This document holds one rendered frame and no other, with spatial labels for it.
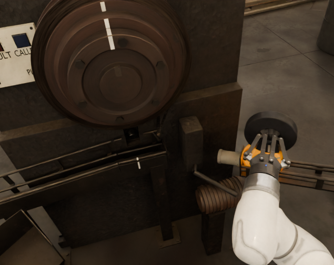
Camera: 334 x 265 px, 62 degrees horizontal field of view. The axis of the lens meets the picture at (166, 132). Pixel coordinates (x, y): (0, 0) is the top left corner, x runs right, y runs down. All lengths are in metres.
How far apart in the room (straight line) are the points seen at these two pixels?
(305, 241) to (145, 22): 0.66
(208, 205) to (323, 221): 0.87
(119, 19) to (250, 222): 0.58
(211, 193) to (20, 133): 0.79
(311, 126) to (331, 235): 0.92
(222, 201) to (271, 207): 0.55
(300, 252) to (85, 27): 0.74
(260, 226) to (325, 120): 1.95
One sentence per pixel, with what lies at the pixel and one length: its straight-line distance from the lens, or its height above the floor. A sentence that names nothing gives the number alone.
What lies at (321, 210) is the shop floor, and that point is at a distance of 1.94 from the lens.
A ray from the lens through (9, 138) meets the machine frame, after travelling 1.17.
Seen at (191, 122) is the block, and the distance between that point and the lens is 1.11.
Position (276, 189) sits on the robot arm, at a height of 0.94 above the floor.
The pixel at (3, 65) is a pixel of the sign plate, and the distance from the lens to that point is 1.03.
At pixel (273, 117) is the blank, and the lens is 0.87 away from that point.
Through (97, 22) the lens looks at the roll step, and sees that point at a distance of 0.77.
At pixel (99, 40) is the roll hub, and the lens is 0.73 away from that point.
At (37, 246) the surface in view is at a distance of 1.15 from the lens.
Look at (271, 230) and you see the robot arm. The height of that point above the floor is 0.95.
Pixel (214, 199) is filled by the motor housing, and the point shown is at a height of 0.52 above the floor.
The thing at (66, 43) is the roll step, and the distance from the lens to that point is 0.79.
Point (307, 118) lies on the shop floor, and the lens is 2.52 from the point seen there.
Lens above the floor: 1.53
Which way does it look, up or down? 43 degrees down
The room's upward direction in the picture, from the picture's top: 6 degrees counter-clockwise
